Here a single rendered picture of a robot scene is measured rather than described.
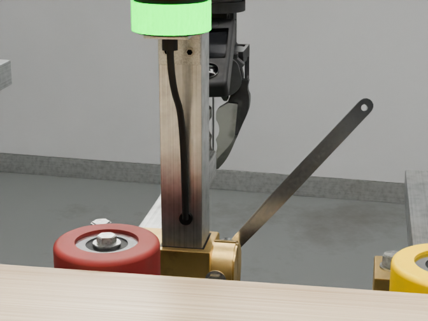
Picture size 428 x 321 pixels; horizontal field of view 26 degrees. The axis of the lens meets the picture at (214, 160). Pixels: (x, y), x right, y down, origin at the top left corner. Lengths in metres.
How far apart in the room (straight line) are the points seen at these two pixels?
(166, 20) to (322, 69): 2.80
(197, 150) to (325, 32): 2.70
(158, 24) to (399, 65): 2.79
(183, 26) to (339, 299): 0.22
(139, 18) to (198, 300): 0.21
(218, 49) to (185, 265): 0.38
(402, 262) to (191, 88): 0.22
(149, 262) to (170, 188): 0.10
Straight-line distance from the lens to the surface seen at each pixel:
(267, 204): 0.83
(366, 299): 0.63
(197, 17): 0.68
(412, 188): 1.02
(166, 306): 0.61
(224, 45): 1.10
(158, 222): 0.87
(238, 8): 1.13
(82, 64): 3.71
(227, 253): 0.78
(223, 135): 1.16
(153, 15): 0.68
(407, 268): 0.66
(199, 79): 0.74
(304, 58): 3.46
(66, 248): 0.69
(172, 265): 0.78
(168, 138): 0.76
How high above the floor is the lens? 1.17
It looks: 17 degrees down
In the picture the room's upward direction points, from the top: straight up
